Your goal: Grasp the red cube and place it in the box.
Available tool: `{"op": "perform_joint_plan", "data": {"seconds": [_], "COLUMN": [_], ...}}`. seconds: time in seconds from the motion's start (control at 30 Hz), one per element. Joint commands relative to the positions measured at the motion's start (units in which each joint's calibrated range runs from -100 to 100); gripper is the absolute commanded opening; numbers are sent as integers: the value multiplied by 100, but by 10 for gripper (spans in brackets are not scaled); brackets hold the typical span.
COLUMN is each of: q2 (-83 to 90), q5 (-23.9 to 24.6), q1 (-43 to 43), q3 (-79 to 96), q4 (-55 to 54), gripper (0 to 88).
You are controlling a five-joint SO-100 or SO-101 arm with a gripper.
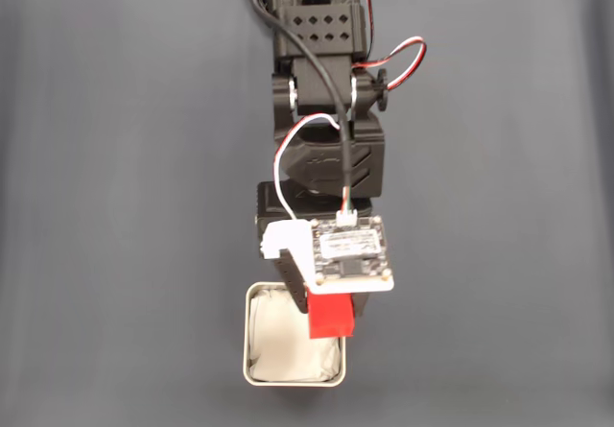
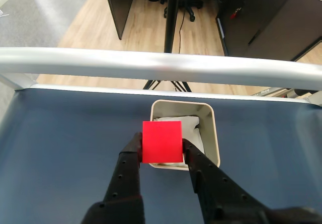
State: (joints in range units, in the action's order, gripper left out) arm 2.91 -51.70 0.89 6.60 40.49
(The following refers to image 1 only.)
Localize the red cube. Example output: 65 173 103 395
305 291 358 341

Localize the square metal box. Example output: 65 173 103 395
243 281 347 389

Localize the white cloth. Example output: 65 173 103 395
248 288 343 384

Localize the grey table mat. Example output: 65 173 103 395
0 0 614 427

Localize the white red looped servo cable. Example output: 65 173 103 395
272 114 342 223

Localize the camera board on white mount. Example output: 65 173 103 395
261 214 396 297

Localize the black camera cable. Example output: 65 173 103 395
243 0 357 217

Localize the red white black servo cable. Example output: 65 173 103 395
353 0 429 93

